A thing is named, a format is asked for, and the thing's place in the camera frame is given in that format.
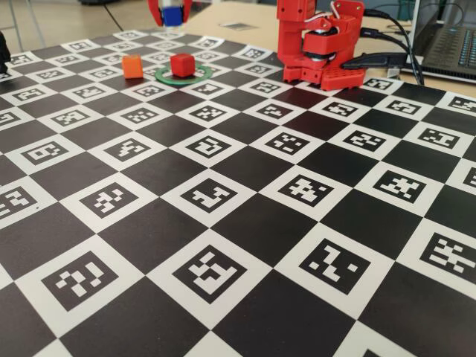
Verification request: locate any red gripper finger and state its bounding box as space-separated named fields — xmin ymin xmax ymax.
xmin=179 ymin=0 xmax=194 ymax=23
xmin=147 ymin=0 xmax=165 ymax=27

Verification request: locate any green plastic ring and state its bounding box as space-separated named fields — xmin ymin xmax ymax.
xmin=154 ymin=62 xmax=216 ymax=87

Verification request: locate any dark laptop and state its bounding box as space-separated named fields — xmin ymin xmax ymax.
xmin=411 ymin=0 xmax=476 ymax=85

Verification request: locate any blue cube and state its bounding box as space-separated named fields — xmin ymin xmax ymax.
xmin=162 ymin=4 xmax=183 ymax=27

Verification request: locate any black object at mat edge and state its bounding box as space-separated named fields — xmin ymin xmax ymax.
xmin=0 ymin=32 xmax=11 ymax=74

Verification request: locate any black cable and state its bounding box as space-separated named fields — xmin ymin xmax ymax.
xmin=363 ymin=7 xmax=425 ymax=86
xmin=359 ymin=28 xmax=423 ymax=81

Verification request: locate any orange cube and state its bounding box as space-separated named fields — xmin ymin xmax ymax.
xmin=121 ymin=54 xmax=144 ymax=80

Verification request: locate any black white marker board mat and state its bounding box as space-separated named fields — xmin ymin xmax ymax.
xmin=0 ymin=29 xmax=476 ymax=357

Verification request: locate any red cube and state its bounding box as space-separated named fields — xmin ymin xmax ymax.
xmin=170 ymin=53 xmax=196 ymax=78

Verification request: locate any black plastic clamp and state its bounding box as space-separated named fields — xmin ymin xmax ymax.
xmin=341 ymin=51 xmax=408 ymax=71

